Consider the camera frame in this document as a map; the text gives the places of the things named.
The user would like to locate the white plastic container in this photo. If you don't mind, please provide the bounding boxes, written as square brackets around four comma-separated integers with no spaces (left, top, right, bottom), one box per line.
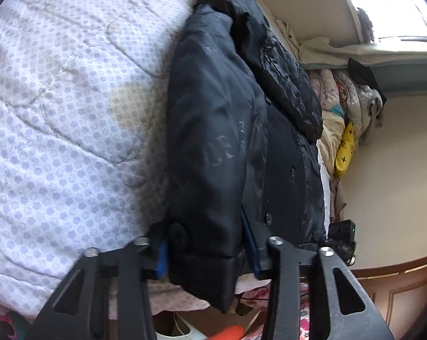
[156,313,207,340]

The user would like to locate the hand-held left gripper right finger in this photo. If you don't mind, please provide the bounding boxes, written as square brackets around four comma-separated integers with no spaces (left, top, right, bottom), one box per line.
[240,203,395,340]

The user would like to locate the cream blanket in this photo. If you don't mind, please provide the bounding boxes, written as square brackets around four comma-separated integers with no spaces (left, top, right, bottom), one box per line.
[320,110,347,178]

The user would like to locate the window with white sill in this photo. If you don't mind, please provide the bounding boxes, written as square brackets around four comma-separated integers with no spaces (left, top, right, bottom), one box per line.
[330,0,427,46]

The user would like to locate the beige and teal curtain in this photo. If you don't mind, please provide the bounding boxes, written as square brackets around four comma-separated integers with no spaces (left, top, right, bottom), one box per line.
[273,17,377,69]

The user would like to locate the pink knit cloth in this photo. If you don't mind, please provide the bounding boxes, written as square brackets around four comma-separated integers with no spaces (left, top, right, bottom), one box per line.
[329,179,347,224]

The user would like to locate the pink floral cloth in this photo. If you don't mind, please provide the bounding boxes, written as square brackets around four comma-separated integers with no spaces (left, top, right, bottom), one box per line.
[235,278,311,340]

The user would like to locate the grey garment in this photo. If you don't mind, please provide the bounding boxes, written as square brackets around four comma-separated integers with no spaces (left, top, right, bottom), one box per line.
[367,87,384,128]

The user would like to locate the orange object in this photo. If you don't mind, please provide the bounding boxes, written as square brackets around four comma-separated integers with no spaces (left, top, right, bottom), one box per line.
[212,326,244,340]

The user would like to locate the purple knitted cloth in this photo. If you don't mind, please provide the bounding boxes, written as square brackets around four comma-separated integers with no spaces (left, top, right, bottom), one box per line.
[355,7,375,41]

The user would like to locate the pink floral quilt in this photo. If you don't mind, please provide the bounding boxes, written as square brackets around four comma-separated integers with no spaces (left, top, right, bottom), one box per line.
[307,69,359,117]

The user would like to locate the bed with white dotted quilt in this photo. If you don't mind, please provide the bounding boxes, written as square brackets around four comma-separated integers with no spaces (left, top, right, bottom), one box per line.
[0,0,333,321]

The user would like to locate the dark navy jacket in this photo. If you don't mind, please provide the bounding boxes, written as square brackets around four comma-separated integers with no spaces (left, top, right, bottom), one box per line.
[166,0,329,314]

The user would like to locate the black cloth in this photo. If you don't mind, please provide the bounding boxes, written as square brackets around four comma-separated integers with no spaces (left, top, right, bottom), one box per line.
[347,58,388,103]

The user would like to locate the yellow patterned pillow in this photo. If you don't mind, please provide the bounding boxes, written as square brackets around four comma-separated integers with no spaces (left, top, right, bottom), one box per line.
[334,122,356,179]

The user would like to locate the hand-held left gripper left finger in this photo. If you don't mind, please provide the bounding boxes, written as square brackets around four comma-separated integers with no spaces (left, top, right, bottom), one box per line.
[26,221,170,340]

